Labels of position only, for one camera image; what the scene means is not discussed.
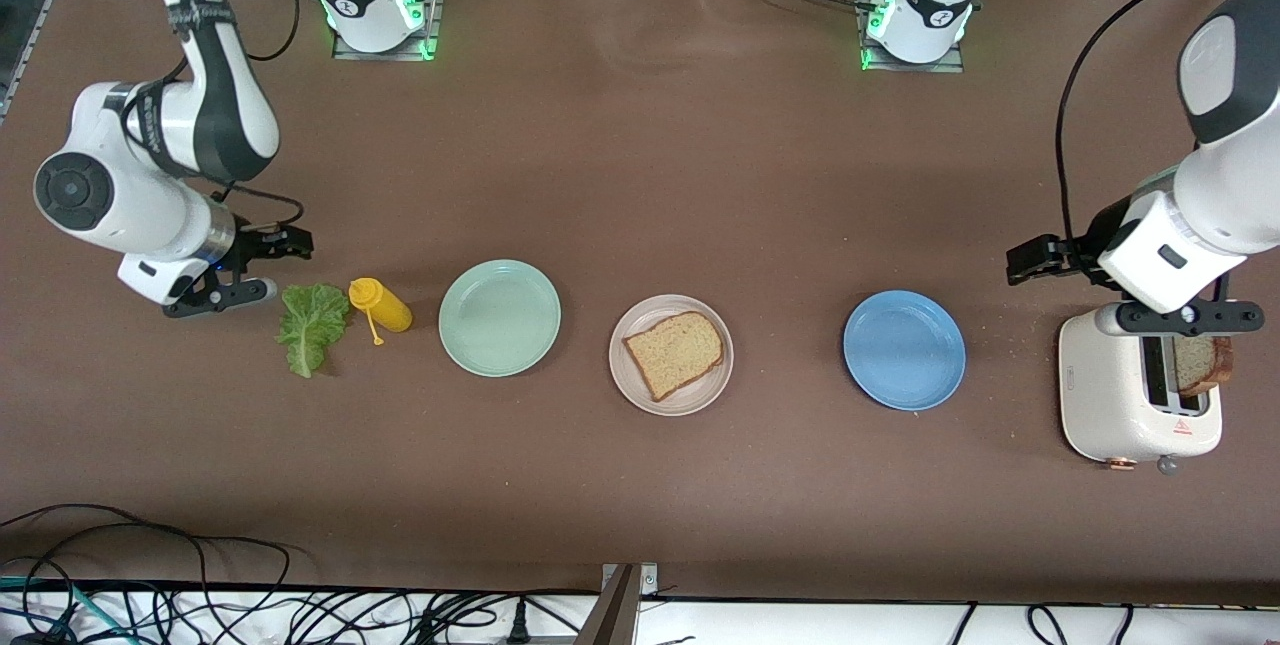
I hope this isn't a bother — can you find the green lettuce leaf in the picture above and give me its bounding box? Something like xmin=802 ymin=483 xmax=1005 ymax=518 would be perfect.
xmin=277 ymin=284 xmax=352 ymax=379

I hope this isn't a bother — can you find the teal cable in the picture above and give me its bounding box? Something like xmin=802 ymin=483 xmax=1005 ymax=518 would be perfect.
xmin=0 ymin=575 xmax=126 ymax=641

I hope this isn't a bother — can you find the beige plate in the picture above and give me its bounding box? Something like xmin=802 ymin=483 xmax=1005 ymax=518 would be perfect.
xmin=608 ymin=294 xmax=735 ymax=417

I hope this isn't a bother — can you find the yellow mustard squeeze bottle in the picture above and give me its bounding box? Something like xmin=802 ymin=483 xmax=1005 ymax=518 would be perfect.
xmin=348 ymin=277 xmax=413 ymax=346

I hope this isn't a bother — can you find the mint green plate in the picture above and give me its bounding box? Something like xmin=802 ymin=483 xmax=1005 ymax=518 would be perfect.
xmin=438 ymin=259 xmax=563 ymax=378

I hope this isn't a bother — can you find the brown bread slice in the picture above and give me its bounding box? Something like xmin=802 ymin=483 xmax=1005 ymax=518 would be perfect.
xmin=1175 ymin=335 xmax=1235 ymax=398
xmin=622 ymin=311 xmax=725 ymax=402

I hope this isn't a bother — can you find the grey metal bracket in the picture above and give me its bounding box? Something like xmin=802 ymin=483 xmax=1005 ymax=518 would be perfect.
xmin=575 ymin=563 xmax=661 ymax=645

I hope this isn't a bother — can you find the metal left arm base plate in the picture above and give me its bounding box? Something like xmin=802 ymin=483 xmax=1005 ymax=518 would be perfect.
xmin=855 ymin=0 xmax=966 ymax=74

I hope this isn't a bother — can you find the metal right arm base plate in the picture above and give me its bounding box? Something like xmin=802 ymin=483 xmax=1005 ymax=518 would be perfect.
xmin=332 ymin=0 xmax=446 ymax=63

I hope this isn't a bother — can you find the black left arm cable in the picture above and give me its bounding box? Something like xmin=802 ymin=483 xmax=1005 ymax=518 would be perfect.
xmin=1055 ymin=0 xmax=1280 ymax=251

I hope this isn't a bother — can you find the white two-slot toaster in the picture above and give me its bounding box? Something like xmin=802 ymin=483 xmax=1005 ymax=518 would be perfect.
xmin=1058 ymin=308 xmax=1225 ymax=474

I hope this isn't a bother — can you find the blue plate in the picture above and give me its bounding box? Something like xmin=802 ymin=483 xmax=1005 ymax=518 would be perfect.
xmin=842 ymin=289 xmax=967 ymax=412

